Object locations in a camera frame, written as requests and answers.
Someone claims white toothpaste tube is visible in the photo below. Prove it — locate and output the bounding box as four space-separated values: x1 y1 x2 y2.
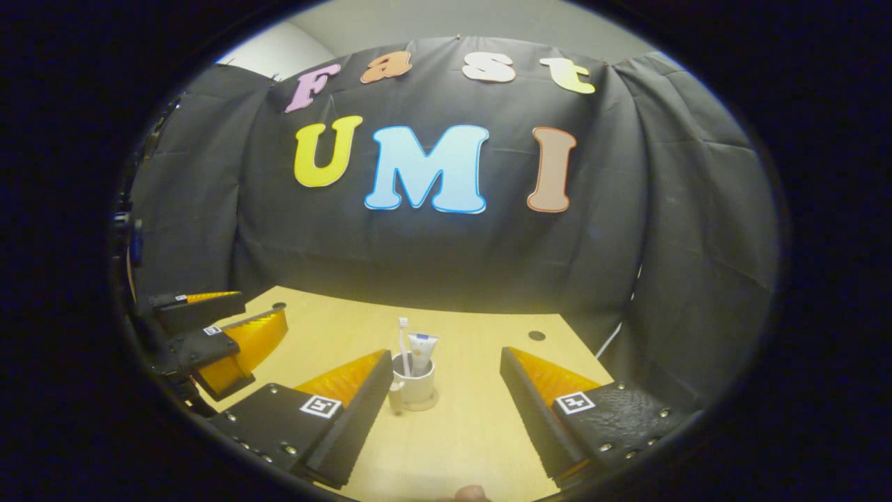
408 333 440 377

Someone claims light wooden desktop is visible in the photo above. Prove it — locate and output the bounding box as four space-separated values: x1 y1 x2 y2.
199 286 615 502

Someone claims white cable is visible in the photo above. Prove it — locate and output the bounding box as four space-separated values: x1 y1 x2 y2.
594 265 643 360

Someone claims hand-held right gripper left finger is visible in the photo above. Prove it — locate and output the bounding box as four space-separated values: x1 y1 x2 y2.
209 349 394 490

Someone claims white cup with wooden handle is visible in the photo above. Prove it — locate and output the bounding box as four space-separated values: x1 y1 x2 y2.
388 352 437 416

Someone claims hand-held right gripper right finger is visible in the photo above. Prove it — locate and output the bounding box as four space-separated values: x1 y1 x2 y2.
500 347 705 489

